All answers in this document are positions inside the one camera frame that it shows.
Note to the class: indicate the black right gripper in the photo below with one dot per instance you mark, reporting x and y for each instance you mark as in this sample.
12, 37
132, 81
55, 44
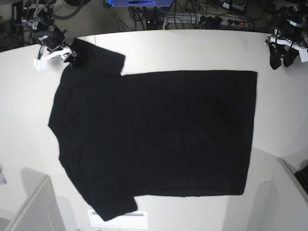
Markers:
52, 38

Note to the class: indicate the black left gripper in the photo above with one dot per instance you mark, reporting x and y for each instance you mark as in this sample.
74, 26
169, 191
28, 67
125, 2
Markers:
292, 30

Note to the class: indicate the black T-shirt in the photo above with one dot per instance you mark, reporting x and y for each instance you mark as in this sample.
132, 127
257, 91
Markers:
174, 133

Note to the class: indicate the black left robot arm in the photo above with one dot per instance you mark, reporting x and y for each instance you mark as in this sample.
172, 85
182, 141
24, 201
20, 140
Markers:
291, 9

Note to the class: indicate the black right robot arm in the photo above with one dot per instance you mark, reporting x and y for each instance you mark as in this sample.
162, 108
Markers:
36, 17

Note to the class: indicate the grey power strip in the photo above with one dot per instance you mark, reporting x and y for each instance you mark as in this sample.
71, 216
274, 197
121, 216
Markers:
210, 20

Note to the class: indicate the black keyboard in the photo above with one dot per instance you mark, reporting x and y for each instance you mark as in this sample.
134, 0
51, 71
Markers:
302, 177

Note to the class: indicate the white partition panel right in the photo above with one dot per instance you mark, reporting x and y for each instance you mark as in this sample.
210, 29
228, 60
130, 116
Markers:
281, 204

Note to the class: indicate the white partition panel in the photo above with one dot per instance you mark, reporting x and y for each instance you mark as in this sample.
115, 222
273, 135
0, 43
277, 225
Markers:
281, 204
41, 211

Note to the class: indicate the white partition panel left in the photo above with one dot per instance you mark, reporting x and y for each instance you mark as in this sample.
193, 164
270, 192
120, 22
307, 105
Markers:
41, 211

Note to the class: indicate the white label plate on table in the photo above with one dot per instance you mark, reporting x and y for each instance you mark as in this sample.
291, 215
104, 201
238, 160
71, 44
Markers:
134, 220

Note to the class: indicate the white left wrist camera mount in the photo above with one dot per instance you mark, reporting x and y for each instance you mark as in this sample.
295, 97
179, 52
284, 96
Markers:
280, 46

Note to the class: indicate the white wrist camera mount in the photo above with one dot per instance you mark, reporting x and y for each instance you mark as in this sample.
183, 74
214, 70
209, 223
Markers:
65, 54
280, 46

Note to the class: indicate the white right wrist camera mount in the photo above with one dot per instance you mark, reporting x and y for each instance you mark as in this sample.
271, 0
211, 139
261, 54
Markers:
65, 54

